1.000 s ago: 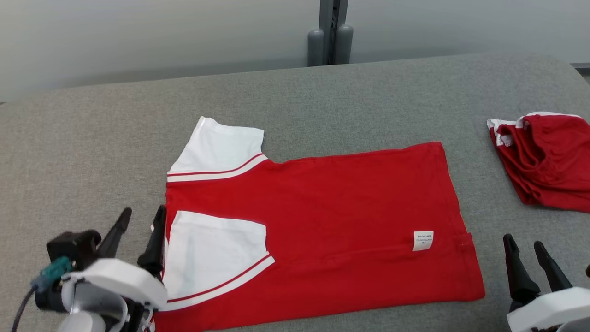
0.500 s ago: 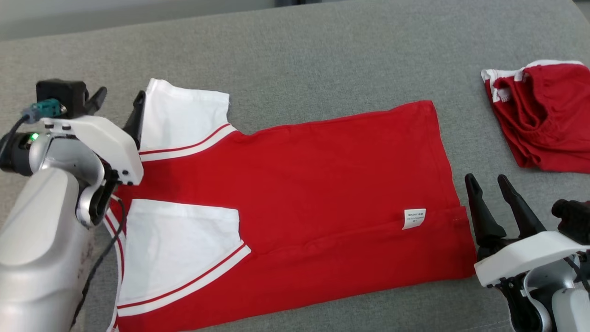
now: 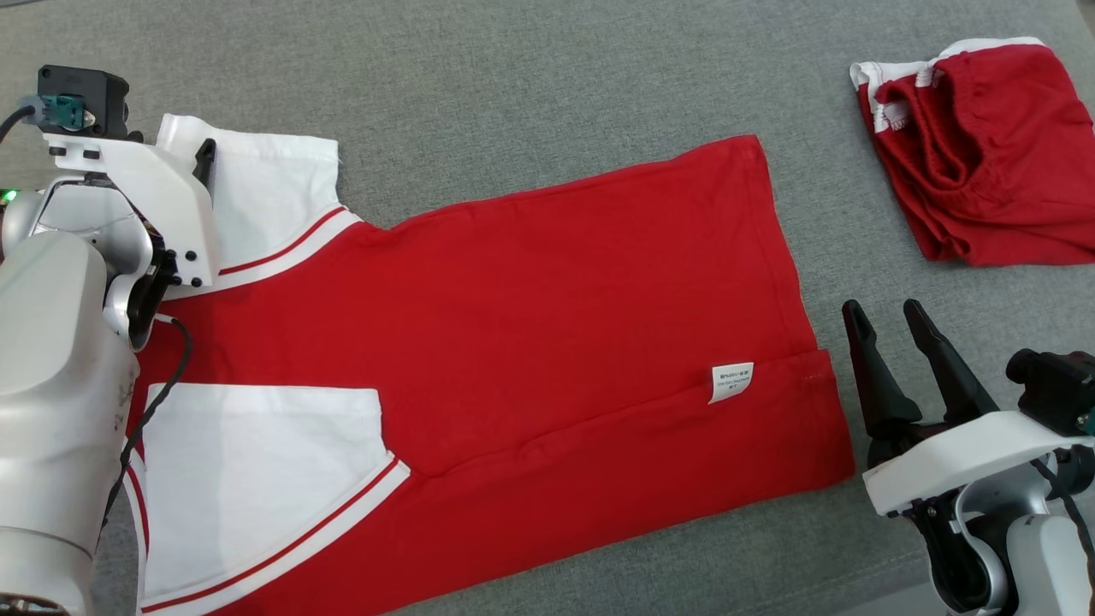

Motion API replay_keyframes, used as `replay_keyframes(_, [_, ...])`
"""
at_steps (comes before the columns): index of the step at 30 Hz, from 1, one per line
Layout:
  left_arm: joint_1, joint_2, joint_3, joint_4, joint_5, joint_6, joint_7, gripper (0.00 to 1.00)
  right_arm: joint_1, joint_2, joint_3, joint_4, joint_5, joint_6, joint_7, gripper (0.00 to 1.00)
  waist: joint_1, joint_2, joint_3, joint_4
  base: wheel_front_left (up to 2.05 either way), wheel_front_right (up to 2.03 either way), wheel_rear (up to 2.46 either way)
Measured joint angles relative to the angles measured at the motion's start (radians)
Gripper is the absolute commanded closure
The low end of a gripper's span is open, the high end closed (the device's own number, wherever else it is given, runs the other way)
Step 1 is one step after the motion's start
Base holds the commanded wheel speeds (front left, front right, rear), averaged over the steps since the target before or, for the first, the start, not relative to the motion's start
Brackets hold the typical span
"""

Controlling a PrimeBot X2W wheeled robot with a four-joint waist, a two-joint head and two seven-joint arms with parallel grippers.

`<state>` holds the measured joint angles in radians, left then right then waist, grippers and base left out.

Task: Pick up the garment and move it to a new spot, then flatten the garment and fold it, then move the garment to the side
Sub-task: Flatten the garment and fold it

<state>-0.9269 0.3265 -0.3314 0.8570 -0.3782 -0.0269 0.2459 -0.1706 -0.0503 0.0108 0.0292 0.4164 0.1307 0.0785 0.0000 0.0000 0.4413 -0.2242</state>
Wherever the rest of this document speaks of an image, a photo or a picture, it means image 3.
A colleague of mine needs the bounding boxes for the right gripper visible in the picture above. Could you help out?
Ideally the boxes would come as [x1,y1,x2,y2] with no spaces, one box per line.
[842,299,1084,613]

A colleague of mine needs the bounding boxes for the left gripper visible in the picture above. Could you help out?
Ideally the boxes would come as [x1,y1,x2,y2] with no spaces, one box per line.
[0,133,220,297]

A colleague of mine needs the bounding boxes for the red shorts with white stripe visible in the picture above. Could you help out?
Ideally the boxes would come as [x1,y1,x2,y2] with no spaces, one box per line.
[849,37,1095,268]

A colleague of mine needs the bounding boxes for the red basketball jersey white sleeves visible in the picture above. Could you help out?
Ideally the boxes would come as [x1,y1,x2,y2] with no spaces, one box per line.
[124,114,858,616]

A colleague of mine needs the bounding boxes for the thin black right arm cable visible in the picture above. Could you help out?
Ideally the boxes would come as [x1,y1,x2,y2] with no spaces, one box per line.
[1031,458,1095,583]

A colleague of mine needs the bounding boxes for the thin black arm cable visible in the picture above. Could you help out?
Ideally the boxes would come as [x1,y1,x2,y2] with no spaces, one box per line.
[101,315,194,527]
[1031,458,1095,583]
[0,103,42,142]

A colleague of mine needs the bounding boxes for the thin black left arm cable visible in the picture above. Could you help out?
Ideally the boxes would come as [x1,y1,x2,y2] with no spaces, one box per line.
[0,103,42,142]
[101,315,194,527]

